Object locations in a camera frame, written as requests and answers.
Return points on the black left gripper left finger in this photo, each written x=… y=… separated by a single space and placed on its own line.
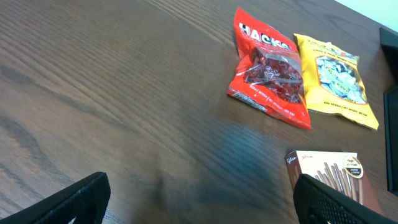
x=83 y=202

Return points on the red Hacks candy bag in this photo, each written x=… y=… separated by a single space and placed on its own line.
x=269 y=74

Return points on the dark green open box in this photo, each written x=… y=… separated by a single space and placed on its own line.
x=388 y=42

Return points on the yellow Hacks candy bag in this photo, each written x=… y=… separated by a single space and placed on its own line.
x=332 y=84

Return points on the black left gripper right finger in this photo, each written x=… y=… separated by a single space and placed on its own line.
x=315 y=202

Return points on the brown Pocky box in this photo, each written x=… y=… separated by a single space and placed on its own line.
x=341 y=171

